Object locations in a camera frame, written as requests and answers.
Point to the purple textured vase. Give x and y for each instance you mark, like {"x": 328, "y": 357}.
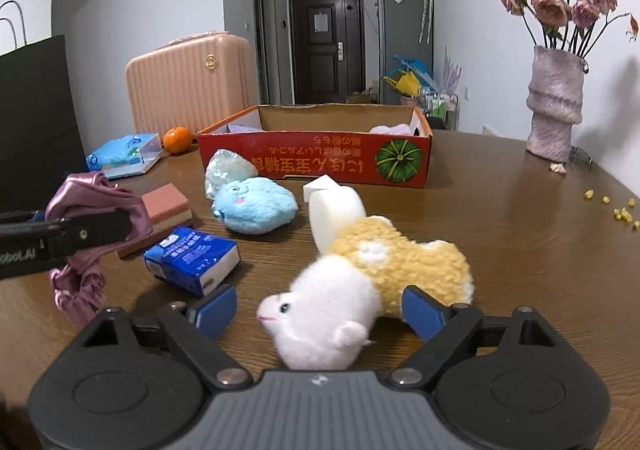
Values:
{"x": 555, "y": 96}

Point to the blue plush toy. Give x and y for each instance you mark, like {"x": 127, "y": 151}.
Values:
{"x": 254, "y": 206}

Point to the purple satin scrunchie cloth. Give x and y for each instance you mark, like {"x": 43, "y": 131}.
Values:
{"x": 78, "y": 286}

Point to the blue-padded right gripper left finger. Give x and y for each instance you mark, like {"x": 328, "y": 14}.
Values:
{"x": 203, "y": 320}

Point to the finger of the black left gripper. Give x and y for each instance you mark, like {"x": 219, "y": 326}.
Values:
{"x": 30, "y": 244}

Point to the lavender fluffy cloth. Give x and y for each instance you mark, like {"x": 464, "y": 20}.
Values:
{"x": 401, "y": 129}

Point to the blue wet wipes pack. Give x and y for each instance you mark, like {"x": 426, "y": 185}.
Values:
{"x": 127, "y": 156}

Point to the black paper bag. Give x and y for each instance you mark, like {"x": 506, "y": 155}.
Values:
{"x": 40, "y": 140}

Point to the red cardboard pumpkin box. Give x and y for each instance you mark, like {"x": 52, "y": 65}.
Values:
{"x": 313, "y": 140}

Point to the pink ribbed suitcase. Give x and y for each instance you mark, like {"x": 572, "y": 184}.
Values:
{"x": 194, "y": 81}

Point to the dark entrance door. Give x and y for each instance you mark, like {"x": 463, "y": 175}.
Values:
{"x": 328, "y": 50}

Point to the white cylinder sponge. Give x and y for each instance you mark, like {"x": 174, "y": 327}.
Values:
{"x": 330, "y": 211}

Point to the white and yellow plush toy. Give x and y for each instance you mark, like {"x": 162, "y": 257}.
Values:
{"x": 325, "y": 318}

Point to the pink layered sponge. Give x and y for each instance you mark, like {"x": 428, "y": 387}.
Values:
{"x": 168, "y": 209}

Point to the orange fruit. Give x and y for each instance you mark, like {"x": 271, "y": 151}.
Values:
{"x": 177, "y": 140}

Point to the grey refrigerator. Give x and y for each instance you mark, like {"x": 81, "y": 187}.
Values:
{"x": 405, "y": 34}

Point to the blue and yellow toy pile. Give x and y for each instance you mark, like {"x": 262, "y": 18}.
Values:
{"x": 410, "y": 78}

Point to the fallen flower petal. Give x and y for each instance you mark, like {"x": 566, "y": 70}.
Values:
{"x": 557, "y": 168}

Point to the wire storage cart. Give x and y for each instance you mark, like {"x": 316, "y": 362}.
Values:
{"x": 440, "y": 110}

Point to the white wedge sponge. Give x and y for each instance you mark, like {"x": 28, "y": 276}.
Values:
{"x": 324, "y": 182}

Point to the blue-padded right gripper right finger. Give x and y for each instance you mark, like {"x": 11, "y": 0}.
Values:
{"x": 432, "y": 320}

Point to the purple feather decoration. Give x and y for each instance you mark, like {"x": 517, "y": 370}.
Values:
{"x": 451, "y": 76}

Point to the clear plastic bubble bag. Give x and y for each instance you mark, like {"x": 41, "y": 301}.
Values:
{"x": 224, "y": 167}

